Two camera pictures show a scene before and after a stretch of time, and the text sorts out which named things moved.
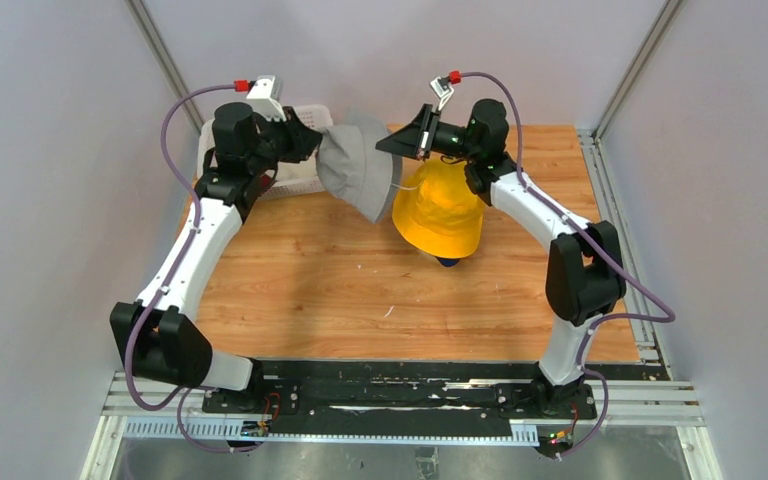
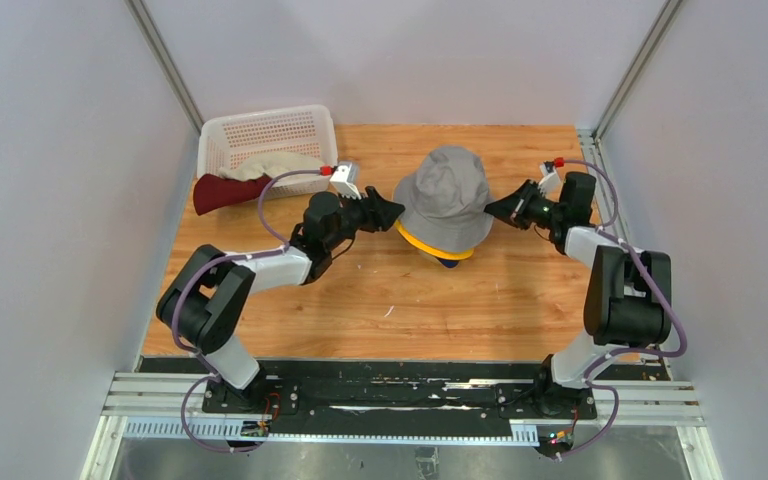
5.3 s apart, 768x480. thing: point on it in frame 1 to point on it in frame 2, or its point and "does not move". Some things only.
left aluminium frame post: [140, 11] does not move
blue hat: [448, 262] does not move
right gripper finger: [413, 139] to [522, 219]
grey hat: [360, 165] to [445, 200]
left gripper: [301, 140] to [379, 214]
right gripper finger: [411, 142] to [510, 207]
